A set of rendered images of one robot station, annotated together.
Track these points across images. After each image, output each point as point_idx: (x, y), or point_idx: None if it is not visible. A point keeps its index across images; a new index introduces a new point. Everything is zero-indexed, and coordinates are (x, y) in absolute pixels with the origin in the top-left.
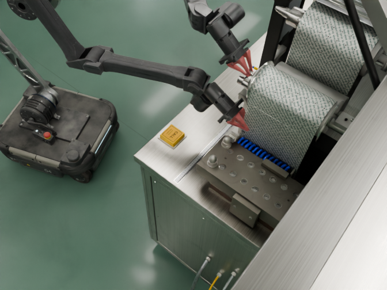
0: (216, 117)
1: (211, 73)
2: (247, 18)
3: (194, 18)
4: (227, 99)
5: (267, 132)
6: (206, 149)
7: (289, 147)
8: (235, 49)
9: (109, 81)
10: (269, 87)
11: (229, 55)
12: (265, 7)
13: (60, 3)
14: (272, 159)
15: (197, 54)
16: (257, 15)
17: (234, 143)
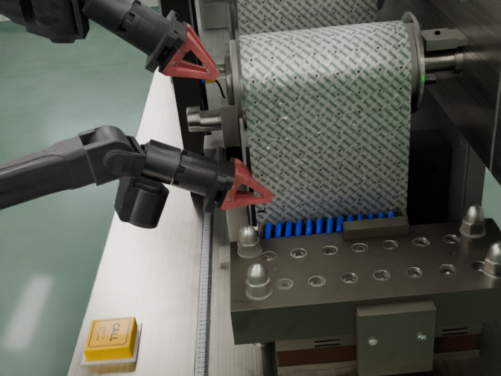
0: (169, 265)
1: (52, 322)
2: (56, 223)
3: (49, 1)
4: (197, 156)
5: (314, 166)
6: (203, 318)
7: (373, 164)
8: (168, 25)
9: None
10: (275, 54)
11: (164, 36)
12: (74, 197)
13: None
14: (353, 218)
15: (7, 310)
16: (68, 211)
17: (263, 242)
